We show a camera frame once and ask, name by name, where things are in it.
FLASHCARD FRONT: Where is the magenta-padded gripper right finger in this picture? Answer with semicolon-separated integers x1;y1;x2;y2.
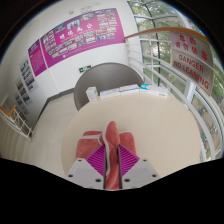
118;144;160;189

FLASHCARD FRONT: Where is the narrow magenta text poster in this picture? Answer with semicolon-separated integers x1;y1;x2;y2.
27;38;48;78

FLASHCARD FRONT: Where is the photo collage wall poster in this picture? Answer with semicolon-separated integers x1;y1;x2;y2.
18;55;36;92
13;76;28;106

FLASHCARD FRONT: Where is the flat white blue-edged box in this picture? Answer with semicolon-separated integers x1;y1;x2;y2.
139;83;169;99

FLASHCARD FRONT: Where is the small upright white box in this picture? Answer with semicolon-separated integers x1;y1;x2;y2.
85;86;99;103

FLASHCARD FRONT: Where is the pink towel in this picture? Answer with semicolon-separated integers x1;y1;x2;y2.
75;120;137;191

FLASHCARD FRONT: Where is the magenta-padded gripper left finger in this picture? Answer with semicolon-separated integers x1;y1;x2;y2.
65;143;108;189

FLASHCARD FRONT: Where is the white stair railing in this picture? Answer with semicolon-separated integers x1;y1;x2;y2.
0;104;34;139

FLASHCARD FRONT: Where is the clear red-lettered warning sign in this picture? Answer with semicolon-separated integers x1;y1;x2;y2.
169;31;215;97

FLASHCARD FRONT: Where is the large magenta photo poster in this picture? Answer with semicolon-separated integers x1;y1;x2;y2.
39;8;126;69

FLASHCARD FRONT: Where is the green exit sign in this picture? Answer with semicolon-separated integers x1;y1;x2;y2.
78;64;93;74

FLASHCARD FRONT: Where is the grey round-backed chair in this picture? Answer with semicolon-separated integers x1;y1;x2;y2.
73;62;145;112

